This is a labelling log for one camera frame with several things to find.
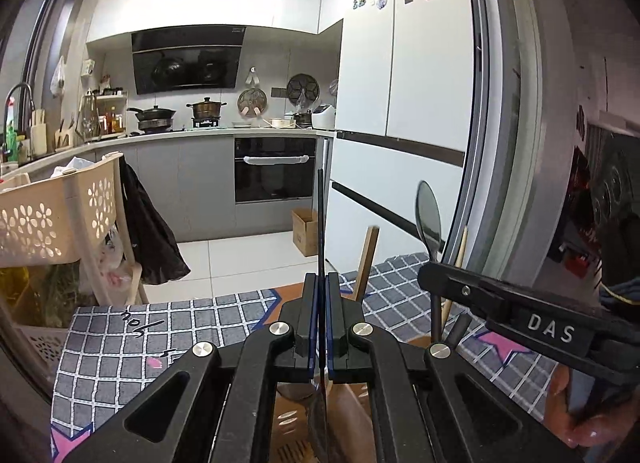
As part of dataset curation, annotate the built-in black oven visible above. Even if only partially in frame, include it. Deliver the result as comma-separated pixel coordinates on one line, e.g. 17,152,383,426
234,137,317,203

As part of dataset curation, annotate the pink plastic utensil holder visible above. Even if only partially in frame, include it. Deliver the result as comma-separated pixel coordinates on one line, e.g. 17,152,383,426
269,334,442,463

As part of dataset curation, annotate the grey checkered tablecloth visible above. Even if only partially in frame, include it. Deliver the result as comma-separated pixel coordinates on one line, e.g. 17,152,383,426
49,251,561,463

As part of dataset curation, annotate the person's right hand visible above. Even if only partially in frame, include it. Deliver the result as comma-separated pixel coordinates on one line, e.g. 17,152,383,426
544,365,639,448

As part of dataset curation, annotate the black wok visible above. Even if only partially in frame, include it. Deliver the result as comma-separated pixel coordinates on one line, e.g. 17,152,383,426
127,106,176,133

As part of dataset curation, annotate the brown cooking pot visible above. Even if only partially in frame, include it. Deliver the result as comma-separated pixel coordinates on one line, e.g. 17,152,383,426
186,97,226,127

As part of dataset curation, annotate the black hanging bag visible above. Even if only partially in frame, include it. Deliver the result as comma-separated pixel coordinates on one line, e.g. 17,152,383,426
119,158,191,285

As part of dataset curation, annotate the beige plastic storage cart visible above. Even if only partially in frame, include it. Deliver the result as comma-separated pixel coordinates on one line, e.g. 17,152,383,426
1,152,146,375

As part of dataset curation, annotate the kitchen faucet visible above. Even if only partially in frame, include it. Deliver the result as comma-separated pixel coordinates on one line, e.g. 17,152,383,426
2,82,35,159

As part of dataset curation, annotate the cardboard box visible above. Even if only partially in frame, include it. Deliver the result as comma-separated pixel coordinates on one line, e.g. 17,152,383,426
292,209,318,257

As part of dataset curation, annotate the plain bamboo chopstick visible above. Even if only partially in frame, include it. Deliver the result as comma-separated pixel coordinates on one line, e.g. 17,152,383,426
439,226,470,334

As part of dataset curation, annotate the white refrigerator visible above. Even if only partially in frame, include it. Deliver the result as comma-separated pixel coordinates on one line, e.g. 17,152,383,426
326,0,475,272

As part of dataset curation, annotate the black range hood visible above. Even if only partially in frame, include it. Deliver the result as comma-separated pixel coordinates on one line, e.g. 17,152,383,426
131,24,246,95

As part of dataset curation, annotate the black plastic spoon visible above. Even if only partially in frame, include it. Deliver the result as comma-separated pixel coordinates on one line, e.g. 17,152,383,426
312,168,331,463

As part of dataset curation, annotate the black chopstick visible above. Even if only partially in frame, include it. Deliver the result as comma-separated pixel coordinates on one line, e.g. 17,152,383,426
446,313,472,348

